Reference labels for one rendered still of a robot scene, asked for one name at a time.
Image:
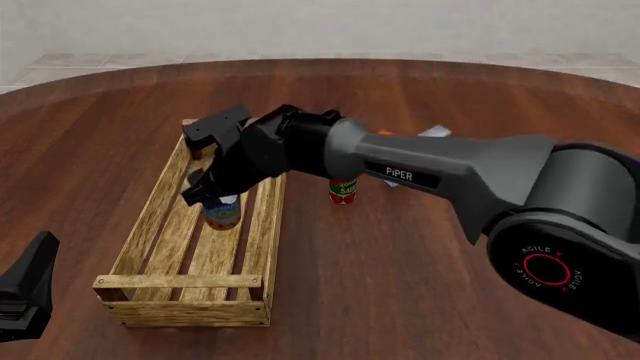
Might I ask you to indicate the wooden slat tray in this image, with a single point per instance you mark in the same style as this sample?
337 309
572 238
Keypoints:
175 247

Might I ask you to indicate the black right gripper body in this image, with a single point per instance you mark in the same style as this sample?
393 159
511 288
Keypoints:
235 165

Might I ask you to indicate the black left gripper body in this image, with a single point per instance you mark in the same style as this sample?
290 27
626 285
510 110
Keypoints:
20 315

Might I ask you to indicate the orange food carton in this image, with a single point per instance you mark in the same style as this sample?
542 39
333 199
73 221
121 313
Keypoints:
384 132

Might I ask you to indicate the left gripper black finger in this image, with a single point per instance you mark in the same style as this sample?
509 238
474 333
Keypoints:
41 262

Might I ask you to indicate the white food box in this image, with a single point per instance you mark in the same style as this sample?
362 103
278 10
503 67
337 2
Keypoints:
436 131

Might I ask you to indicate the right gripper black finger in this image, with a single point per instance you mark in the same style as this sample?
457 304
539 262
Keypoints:
197 177
202 194

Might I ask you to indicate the tomato sauce can red label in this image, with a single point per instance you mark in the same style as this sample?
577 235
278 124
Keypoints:
344 193

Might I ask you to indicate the grey and black right robot arm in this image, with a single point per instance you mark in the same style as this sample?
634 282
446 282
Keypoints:
450 161

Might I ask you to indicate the alphabet soup can blue label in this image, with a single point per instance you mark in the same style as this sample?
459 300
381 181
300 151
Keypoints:
223 213

